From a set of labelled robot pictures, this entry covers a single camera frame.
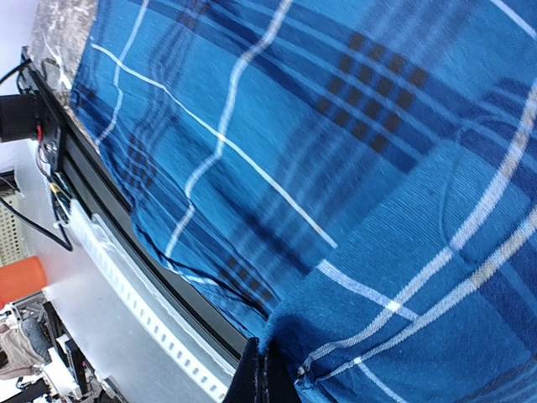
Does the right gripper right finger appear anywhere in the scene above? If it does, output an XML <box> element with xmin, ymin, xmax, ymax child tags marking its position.
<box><xmin>263</xmin><ymin>343</ymin><xmax>300</xmax><ymax>403</ymax></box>

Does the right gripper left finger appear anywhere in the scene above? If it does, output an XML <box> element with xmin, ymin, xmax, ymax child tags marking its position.
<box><xmin>222</xmin><ymin>338</ymin><xmax>263</xmax><ymax>403</ymax></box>

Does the dark blue plaid shirt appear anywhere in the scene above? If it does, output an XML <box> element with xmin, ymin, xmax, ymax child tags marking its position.
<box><xmin>70</xmin><ymin>1</ymin><xmax>536</xmax><ymax>402</ymax></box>

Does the orange box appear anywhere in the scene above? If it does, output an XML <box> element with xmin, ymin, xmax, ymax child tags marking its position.
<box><xmin>0</xmin><ymin>256</ymin><xmax>48</xmax><ymax>309</ymax></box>

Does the perforated metal panel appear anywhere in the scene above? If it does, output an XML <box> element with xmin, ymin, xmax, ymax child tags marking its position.
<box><xmin>0</xmin><ymin>205</ymin><xmax>28</xmax><ymax>266</ymax></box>

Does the white slotted cable duct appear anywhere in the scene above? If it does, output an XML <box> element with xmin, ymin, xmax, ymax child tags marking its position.
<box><xmin>70</xmin><ymin>200</ymin><xmax>235</xmax><ymax>402</ymax></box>

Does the black front rail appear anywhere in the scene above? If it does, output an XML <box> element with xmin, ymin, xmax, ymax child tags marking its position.
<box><xmin>21</xmin><ymin>49</ymin><xmax>246</xmax><ymax>372</ymax></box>

